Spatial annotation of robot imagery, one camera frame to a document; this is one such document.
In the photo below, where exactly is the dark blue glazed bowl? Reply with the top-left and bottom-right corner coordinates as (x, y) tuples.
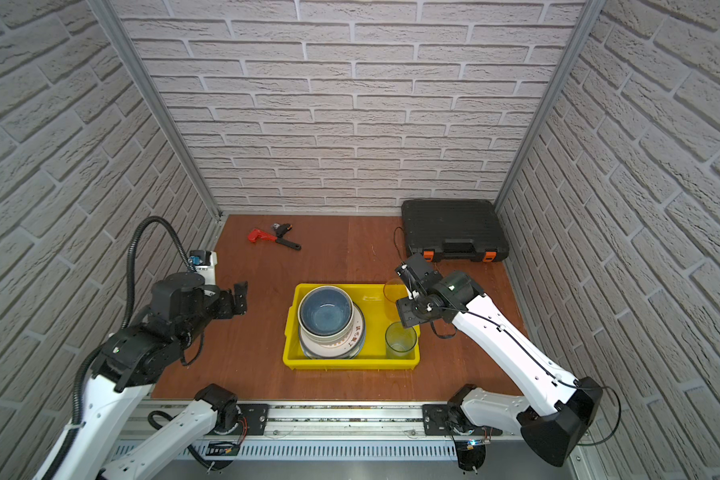
(298, 286), (353, 337)

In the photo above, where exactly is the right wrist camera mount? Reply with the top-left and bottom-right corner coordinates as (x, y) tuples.
(395, 253), (443, 298)

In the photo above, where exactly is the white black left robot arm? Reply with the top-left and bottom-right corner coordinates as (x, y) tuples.
(35, 272), (248, 479)

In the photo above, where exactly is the black plastic tool case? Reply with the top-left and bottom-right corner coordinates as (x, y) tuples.
(401, 199), (510, 263)

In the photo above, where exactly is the pale green ceramic bowl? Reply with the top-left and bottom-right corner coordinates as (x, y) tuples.
(300, 312), (354, 346)

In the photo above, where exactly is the red small object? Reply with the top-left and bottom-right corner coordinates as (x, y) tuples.
(247, 228), (277, 243)

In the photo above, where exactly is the clear pink plastic cup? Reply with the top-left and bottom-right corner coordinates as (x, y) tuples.
(382, 278), (408, 323)

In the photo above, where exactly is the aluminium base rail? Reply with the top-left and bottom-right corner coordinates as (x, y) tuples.
(119, 400), (589, 463)

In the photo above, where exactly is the white plate teal quatrefoil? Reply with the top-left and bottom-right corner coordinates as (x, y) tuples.
(299, 337), (365, 360)

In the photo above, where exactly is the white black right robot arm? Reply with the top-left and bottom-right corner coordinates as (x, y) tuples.
(396, 262), (604, 467)

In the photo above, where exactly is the yellow plastic bin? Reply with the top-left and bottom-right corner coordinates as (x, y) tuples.
(282, 283), (420, 370)

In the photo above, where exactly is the black handled tool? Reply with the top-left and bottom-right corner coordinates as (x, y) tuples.
(272, 223), (302, 251)

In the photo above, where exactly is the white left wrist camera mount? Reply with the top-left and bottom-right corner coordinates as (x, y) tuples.
(189, 250), (218, 285)

